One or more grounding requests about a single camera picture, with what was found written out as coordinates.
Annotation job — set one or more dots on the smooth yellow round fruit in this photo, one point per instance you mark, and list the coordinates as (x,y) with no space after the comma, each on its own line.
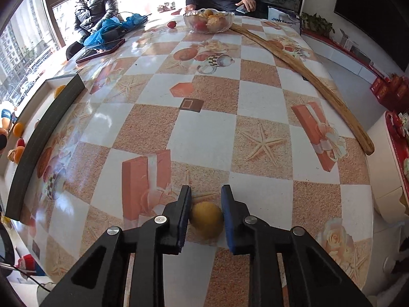
(206,219)

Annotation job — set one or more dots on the red cherry tomato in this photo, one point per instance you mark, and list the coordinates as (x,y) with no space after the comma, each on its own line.
(172,24)
(20,142)

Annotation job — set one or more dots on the husked groundcherry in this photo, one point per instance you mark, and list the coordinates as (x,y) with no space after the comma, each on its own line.
(214,23)

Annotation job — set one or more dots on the black smartphone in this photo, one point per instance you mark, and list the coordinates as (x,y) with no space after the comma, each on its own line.
(242,7)

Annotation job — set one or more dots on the red gift box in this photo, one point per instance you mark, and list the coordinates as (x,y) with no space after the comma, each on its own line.
(379,87)
(399,88)

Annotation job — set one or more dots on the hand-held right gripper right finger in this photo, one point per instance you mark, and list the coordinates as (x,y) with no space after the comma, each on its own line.
(228,227)

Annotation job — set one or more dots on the red-cased phone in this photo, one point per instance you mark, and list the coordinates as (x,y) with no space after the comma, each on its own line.
(105,49)

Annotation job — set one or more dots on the red white round box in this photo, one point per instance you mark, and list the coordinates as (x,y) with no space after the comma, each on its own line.
(396,147)

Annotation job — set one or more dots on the green potted plant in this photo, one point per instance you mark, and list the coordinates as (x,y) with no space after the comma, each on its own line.
(316,24)

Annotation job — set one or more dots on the red cloth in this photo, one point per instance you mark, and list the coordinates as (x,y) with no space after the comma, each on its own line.
(27,262)

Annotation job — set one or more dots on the grey tray with white inside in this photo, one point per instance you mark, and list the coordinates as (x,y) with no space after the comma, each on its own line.
(41,140)

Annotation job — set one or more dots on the small orange kumquat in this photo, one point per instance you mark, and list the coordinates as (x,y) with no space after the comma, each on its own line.
(18,128)

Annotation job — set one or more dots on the long wooden stick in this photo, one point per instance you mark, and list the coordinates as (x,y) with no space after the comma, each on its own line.
(306,73)

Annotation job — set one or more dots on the small yellow-brown fruit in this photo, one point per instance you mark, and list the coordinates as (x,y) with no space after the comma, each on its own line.
(208,12)

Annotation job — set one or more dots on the clear glass bowl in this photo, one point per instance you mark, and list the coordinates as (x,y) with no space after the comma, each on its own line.
(225,25)

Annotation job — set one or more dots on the white paper bag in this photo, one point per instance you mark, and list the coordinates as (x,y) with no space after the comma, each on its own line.
(284,19)

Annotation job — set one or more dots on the black television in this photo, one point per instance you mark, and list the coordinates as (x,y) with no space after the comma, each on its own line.
(374,12)

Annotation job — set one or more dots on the black pouch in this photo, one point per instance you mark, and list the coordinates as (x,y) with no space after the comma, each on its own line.
(115,35)

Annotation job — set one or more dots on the orange tangerine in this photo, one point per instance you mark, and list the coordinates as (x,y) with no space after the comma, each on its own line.
(59,91)

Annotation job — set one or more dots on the printed checkered tablecloth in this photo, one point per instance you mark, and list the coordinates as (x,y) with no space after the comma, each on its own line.
(204,134)

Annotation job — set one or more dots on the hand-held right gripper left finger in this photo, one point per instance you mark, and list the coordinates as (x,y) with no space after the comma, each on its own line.
(184,224)

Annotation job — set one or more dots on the blue plastic bag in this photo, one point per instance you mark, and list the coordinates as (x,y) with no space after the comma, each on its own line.
(96,36)

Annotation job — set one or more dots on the white low cabinet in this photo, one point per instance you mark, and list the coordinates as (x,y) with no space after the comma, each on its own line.
(345,54)

